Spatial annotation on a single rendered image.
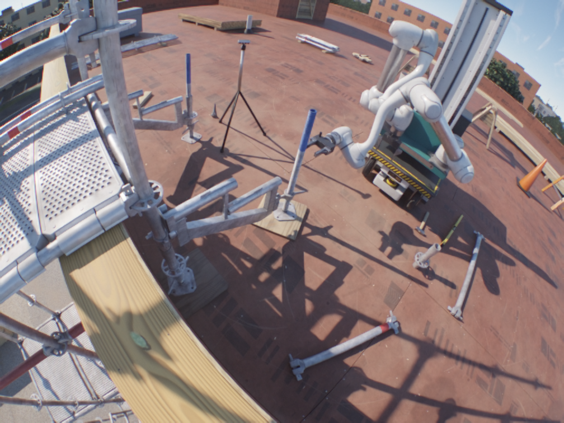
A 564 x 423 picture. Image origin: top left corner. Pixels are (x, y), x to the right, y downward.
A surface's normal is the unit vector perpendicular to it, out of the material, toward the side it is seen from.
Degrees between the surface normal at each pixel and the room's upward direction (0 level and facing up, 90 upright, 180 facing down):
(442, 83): 90
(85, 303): 0
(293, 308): 0
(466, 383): 0
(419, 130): 90
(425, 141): 90
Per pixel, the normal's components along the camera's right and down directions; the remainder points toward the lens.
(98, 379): 0.17, -0.61
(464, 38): -0.67, 0.51
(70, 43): 0.84, 0.51
